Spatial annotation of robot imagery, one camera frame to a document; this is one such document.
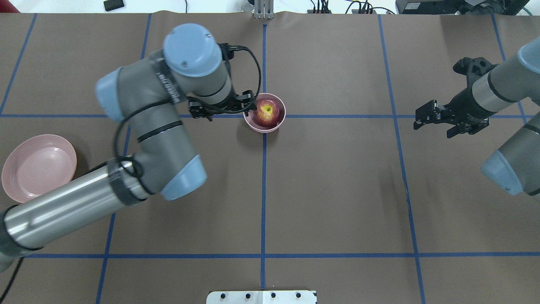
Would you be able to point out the aluminium frame post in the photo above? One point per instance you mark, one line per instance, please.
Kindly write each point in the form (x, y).
(263, 9)

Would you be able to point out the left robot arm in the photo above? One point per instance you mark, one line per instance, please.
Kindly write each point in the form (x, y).
(152, 151)

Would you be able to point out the pink bowl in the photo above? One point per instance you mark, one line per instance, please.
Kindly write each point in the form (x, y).
(248, 116)

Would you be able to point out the pink plate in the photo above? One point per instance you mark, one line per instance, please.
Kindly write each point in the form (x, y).
(37, 166)

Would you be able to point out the right arm camera mount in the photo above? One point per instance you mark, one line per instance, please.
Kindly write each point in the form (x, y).
(473, 68)

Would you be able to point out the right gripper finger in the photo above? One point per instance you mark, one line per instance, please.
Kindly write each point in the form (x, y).
(461, 128)
(429, 113)

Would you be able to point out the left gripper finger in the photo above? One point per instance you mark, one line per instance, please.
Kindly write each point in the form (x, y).
(246, 102)
(199, 110)

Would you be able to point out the small black square device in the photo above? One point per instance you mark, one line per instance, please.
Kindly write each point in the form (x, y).
(111, 5)

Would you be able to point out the brown paper table cover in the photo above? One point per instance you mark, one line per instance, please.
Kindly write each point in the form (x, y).
(345, 198)

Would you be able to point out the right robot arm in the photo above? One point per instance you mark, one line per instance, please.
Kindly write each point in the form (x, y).
(491, 88)

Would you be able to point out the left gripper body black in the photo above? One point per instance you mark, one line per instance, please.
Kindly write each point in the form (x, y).
(198, 109)

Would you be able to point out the red apple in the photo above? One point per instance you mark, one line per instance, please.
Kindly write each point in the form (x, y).
(267, 113)

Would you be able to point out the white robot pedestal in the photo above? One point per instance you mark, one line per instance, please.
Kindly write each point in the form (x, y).
(263, 297)

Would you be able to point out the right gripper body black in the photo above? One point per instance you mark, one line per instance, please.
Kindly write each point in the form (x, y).
(463, 103)

